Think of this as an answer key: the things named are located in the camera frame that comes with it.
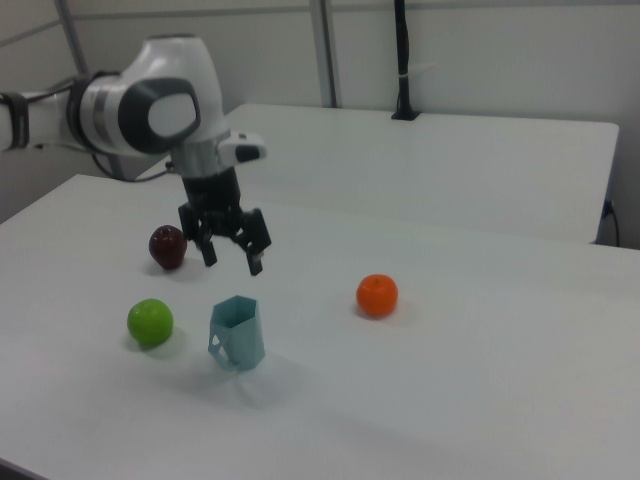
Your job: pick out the green apple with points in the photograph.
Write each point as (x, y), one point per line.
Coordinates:
(150, 322)

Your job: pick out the orange fruit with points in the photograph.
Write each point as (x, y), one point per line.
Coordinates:
(377, 296)

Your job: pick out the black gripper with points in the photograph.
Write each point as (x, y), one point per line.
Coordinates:
(212, 197)

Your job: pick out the light blue faceted mug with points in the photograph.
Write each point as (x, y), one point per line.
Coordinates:
(240, 335)

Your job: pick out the black camera pole with base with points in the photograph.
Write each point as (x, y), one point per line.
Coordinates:
(402, 60)

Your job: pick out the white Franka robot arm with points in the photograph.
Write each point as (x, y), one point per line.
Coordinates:
(165, 65)

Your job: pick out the dark red apple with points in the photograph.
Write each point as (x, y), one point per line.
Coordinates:
(167, 247)

